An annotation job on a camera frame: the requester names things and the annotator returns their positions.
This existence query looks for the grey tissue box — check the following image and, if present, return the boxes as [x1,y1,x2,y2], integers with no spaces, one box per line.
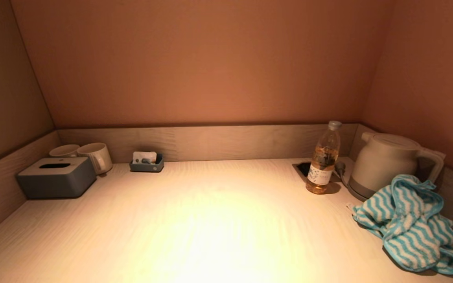
[17,157,97,199]

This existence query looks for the grey kettle power cord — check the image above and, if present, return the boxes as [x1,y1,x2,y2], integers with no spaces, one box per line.
[335,160,350,187]

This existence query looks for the small grey tray holder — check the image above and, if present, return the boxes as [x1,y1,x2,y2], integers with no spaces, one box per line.
[129,153,164,173]

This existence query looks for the grey kettle base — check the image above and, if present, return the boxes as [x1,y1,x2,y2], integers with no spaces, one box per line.
[346,182,373,202]

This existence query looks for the white mug without visible handle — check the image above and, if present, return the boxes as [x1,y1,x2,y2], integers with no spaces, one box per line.
[49,144,81,158]

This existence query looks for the clear bottle amber drink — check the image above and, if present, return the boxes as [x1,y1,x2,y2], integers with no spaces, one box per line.
[306,120,343,195]

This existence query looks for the blue white striped cloth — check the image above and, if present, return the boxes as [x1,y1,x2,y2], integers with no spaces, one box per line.
[347,174,453,275]

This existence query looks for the white sachets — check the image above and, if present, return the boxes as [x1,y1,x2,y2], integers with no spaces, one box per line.
[133,151,157,164]

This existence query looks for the white electric kettle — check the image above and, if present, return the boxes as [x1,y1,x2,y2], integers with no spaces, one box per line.
[349,132,446,198]

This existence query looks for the white mug with handle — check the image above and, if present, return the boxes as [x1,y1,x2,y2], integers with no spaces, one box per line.
[77,142,113,175]

